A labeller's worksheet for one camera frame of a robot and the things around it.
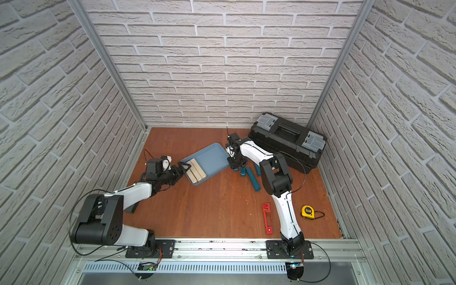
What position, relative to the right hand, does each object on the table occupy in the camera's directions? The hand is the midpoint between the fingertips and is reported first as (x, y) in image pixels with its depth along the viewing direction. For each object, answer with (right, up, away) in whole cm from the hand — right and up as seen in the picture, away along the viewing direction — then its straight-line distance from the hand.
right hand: (238, 164), depth 101 cm
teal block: (+2, -4, -5) cm, 7 cm away
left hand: (-27, 0, -10) cm, 28 cm away
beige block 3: (-23, -2, -4) cm, 23 cm away
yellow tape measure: (+33, -21, -18) cm, 43 cm away
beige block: (-26, -5, -8) cm, 28 cm away
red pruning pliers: (+13, -19, -18) cm, 29 cm away
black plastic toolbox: (+33, +11, -12) cm, 37 cm away
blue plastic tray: (-15, +3, +1) cm, 15 cm away
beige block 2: (-25, -3, -6) cm, 25 cm away
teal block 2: (+9, -10, -9) cm, 16 cm away
